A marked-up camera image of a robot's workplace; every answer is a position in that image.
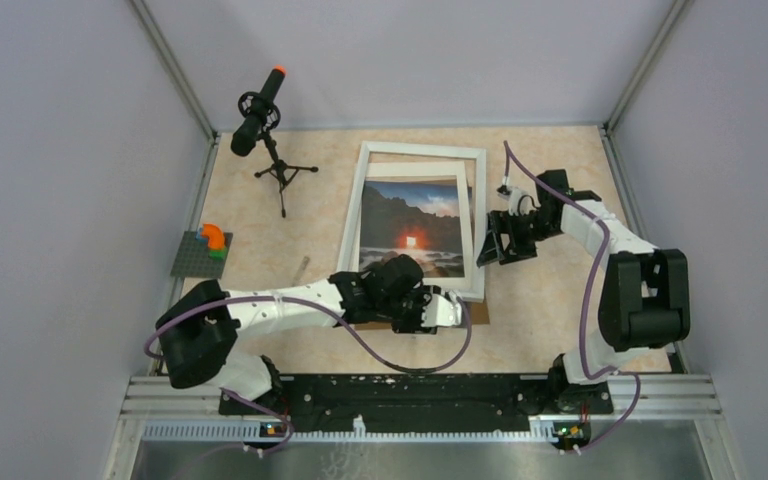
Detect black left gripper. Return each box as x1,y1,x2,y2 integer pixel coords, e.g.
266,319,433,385
378,283,440,334

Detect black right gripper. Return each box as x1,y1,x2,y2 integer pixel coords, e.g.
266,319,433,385
477,209,561,266

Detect brown frame backing board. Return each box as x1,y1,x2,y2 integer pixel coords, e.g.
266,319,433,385
352,302,490,331

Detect white picture frame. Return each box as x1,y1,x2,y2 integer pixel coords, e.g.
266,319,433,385
336,140,487,302

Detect volcano photo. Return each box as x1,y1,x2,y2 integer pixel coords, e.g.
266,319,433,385
357,176,467,279

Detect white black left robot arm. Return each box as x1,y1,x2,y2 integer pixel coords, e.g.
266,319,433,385
153,254,462,414

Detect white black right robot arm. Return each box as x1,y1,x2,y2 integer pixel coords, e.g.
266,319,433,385
476,169,691,412

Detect black microphone tripod stand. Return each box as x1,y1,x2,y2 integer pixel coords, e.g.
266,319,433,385
254,133,319,218

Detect green toy block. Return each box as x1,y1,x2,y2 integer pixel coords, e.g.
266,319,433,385
208,246,228,261

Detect orange curved toy block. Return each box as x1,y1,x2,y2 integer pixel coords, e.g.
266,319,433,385
200,223,226,250

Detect grey lego baseplate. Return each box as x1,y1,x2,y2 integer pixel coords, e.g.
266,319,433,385
170,230,234,279

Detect black microphone orange tip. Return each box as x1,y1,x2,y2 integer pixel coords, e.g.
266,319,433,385
231,65,286,157

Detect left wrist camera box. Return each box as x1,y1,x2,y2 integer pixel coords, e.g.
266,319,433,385
421,290,463,328

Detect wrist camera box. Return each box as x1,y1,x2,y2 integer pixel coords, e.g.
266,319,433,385
497,184,531,216
421,290,463,328

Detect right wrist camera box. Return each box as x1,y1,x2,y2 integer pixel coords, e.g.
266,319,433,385
497,184,531,216

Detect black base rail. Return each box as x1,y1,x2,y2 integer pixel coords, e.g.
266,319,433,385
255,373,614,433

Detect aluminium front rail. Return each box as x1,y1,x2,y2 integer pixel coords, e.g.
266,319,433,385
104,373,745,479

